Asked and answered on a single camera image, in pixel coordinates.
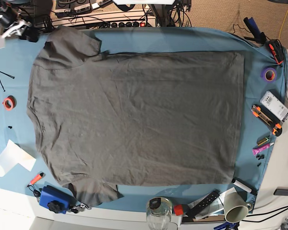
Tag blue table cloth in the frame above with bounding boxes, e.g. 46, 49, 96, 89
0, 26, 288, 214

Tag metal carabiner keys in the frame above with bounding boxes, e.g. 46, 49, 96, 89
69, 203, 91, 214

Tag orange marker pen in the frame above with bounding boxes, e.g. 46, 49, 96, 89
27, 172, 44, 187

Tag orange black utility knife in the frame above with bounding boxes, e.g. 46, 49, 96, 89
251, 104, 282, 137

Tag white paper roll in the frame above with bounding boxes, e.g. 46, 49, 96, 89
0, 139, 36, 177

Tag glass jar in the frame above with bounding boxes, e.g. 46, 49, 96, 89
146, 197, 173, 230

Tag small battery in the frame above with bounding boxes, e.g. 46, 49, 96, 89
257, 136, 270, 147

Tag power strip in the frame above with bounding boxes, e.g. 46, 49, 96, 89
109, 19, 156, 28

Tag red cube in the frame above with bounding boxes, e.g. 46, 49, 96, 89
174, 204, 184, 216

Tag small black screws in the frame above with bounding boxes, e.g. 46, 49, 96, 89
256, 154, 265, 167

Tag grey T-shirt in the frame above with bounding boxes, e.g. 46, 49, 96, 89
27, 27, 244, 207

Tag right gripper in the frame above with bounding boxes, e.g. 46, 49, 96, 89
19, 27, 39, 43

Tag orange black tool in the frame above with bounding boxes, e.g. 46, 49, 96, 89
268, 39, 284, 65

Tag papers under remote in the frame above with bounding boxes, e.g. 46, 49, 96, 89
183, 187, 236, 220

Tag white electronic box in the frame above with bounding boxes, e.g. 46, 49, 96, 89
260, 91, 288, 122

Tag purple tape roll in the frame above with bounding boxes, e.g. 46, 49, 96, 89
261, 67, 277, 83

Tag black remote control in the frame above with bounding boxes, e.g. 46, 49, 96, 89
185, 190, 219, 218

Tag grey-green mug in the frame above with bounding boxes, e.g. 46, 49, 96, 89
223, 192, 253, 223

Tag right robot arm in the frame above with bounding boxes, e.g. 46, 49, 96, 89
0, 1, 39, 43

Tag red tape roll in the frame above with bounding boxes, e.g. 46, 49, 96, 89
2, 95, 16, 111

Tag blue clamp block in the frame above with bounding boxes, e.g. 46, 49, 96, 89
39, 185, 75, 214

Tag white black marker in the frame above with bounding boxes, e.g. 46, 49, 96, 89
232, 178, 257, 196

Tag black power adapter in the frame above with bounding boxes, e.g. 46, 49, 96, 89
273, 187, 288, 196

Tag purple glue tube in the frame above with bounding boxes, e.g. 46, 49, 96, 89
252, 142, 274, 156

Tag blue black clamp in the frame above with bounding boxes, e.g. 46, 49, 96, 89
243, 17, 267, 45

